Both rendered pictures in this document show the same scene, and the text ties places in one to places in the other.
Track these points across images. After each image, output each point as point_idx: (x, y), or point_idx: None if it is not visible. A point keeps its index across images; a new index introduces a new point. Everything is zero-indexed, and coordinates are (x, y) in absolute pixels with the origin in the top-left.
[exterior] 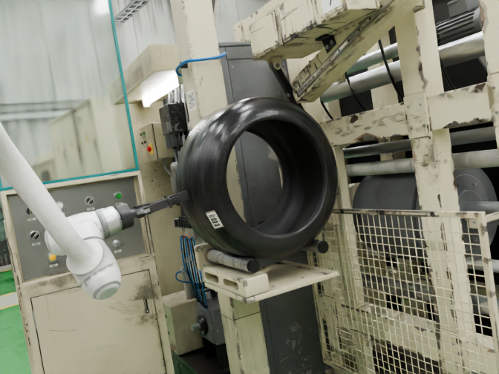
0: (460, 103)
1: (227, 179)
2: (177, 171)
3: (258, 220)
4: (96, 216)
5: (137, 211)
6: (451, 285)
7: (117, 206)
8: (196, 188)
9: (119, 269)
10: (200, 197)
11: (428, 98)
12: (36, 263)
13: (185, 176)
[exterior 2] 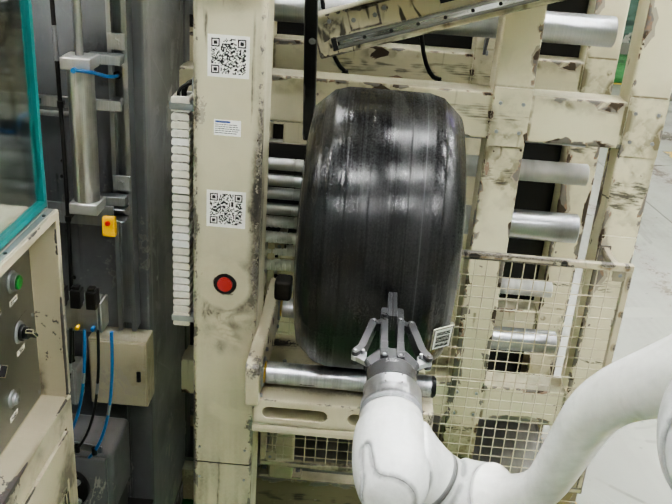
0: (582, 118)
1: (263, 219)
2: (337, 248)
3: (157, 258)
4: (416, 407)
5: (418, 368)
6: (493, 327)
7: (401, 370)
8: (431, 292)
9: (41, 457)
10: (436, 306)
11: (535, 98)
12: None
13: (386, 264)
